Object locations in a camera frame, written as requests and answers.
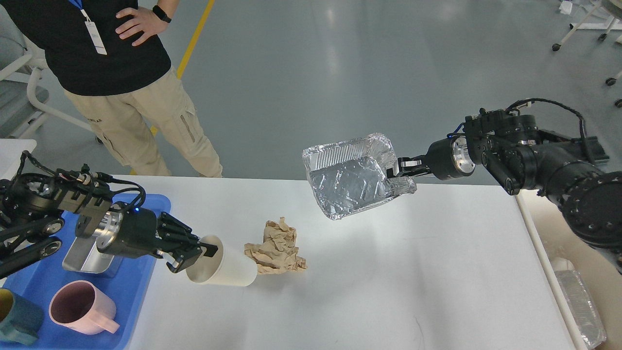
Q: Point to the crumpled brown paper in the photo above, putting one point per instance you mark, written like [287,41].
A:
[278,253]

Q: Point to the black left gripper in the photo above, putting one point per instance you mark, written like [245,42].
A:
[133,234]

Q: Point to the blue plastic tray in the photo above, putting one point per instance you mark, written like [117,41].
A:
[127,288]

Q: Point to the white side table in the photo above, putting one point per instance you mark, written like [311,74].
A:
[11,151]

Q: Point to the white paper cup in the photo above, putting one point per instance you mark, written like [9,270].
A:
[229,266]

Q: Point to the teal mug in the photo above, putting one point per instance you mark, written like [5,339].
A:
[20,319]

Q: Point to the person in black shirt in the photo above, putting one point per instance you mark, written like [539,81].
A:
[113,67]

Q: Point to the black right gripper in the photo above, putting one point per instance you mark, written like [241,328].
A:
[445,159]

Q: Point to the aluminium foil tray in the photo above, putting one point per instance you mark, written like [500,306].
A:
[349,177]

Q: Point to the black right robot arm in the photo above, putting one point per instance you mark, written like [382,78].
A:
[520,155]

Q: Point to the beige plastic bin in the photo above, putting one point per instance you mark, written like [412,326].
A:
[602,279]

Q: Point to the stainless steel rectangular container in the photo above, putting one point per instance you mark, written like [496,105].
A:
[84,257]

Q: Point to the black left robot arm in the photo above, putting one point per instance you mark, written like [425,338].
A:
[32,203]

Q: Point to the white wheeled furniture frame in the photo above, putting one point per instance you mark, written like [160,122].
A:
[612,8]

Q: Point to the pink ribbed mug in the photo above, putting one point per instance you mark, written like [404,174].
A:
[84,308]

